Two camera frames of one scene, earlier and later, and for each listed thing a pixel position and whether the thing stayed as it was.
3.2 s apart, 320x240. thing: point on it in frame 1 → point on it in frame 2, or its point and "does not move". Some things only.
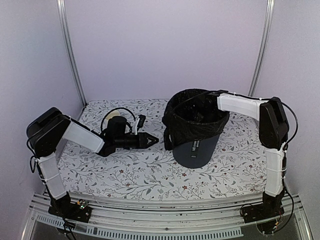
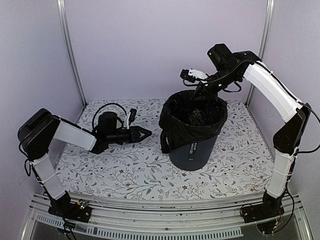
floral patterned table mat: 239,170 does not move
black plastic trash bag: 191,115 does not move
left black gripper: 143,141 → 135,134
